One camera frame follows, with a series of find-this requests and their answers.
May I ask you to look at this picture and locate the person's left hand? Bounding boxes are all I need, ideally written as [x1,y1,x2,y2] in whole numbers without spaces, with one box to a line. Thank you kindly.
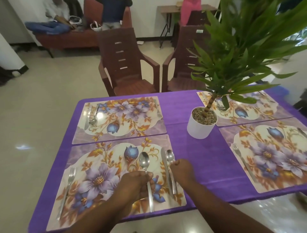
[111,171,154,216]

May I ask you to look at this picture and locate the person's right hand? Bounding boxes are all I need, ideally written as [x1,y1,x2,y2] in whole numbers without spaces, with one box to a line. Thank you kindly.
[169,159,196,190]

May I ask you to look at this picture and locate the floral placemat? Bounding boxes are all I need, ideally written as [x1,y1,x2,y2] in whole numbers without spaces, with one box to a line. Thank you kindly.
[218,117,307,194]
[46,134,187,232]
[72,96,168,145]
[196,90,294,127]

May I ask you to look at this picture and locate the steel fork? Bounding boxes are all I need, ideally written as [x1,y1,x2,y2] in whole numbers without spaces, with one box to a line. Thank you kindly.
[56,167,76,221]
[232,143,257,183]
[153,100,163,118]

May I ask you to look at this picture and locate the person's left forearm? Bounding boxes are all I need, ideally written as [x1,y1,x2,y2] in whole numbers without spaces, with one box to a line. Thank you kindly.
[65,197,130,233]

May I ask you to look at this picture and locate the person's right forearm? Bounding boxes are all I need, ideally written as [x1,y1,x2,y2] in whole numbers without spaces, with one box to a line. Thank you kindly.
[185,180,274,233]

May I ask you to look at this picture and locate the purple cloth table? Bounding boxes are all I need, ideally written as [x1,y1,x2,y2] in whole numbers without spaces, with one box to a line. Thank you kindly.
[28,84,307,233]

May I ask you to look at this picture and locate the green plant with white pot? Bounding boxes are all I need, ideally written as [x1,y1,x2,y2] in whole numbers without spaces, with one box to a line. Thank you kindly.
[187,0,307,140]

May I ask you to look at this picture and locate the brown plastic chair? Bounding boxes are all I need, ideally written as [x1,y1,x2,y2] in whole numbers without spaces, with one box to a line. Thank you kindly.
[178,10,216,27]
[98,27,161,97]
[162,24,216,93]

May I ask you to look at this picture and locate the red sofa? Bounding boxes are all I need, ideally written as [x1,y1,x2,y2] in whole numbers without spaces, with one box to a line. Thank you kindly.
[33,0,132,58]

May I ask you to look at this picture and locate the wooden folding table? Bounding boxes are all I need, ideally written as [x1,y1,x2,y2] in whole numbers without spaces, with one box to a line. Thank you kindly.
[157,4,217,48]

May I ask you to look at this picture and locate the black and white bag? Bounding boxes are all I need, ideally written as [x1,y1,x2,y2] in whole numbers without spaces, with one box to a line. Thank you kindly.
[68,15,83,27]

